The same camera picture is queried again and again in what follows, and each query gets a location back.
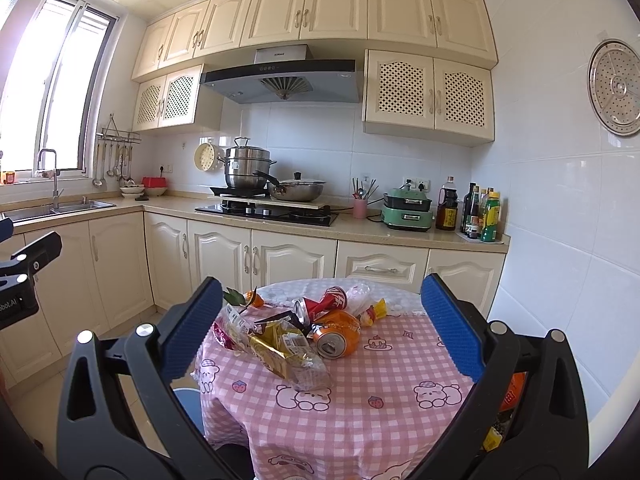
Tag gold snack wrapper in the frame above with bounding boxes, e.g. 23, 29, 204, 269
248, 318, 331, 391

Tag yellow pink snack bag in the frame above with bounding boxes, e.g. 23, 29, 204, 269
358, 299, 388, 328

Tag crushed orange soda can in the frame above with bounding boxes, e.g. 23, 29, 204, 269
310, 310, 360, 360

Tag clear plastic wrapper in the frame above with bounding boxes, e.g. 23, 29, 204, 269
346, 283, 373, 318

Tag crushed red cola can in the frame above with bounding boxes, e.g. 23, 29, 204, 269
293, 286, 347, 327

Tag orange mandarin peel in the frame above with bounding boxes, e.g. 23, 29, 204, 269
224, 287, 265, 309

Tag steel kitchen sink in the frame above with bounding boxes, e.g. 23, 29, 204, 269
1, 200, 114, 223

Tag chrome kitchen faucet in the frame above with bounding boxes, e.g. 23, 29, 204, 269
37, 148, 64, 212

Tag kitchen window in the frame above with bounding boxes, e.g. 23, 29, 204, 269
1, 0, 117, 174

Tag cream lower cabinets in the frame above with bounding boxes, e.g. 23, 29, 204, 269
1, 206, 508, 385

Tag cream cabinets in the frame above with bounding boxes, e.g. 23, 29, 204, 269
132, 0, 498, 146
1, 206, 508, 385

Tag red bowl lid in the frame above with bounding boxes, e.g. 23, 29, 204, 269
142, 177, 168, 197

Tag hanging utensil rack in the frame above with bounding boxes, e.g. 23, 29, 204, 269
91, 114, 141, 188

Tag pink checked tablecloth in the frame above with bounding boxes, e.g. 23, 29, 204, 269
194, 283, 473, 479

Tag green yellow bottle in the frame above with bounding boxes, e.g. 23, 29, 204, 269
480, 191, 500, 243

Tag stainless steel steamer pot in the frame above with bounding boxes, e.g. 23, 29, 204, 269
217, 136, 276, 192

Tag dark glass sauce bottle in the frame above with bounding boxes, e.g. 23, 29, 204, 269
460, 183, 482, 240

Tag dark soy sauce bottle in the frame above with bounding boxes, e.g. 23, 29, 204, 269
436, 176, 458, 231

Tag steel wok with lid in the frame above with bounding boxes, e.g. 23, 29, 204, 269
254, 170, 326, 203

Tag green electric grill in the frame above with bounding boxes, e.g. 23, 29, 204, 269
381, 184, 433, 232

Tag black gas stove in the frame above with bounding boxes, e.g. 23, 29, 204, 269
194, 188, 338, 226

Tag pink utensil cup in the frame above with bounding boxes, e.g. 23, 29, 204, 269
352, 178, 378, 220

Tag black range hood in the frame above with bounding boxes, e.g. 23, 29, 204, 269
201, 44, 361, 104

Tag round steel steamer tray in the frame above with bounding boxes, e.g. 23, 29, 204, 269
588, 39, 640, 136

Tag cream upper cabinets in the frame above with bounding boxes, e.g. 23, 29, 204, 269
132, 0, 498, 146

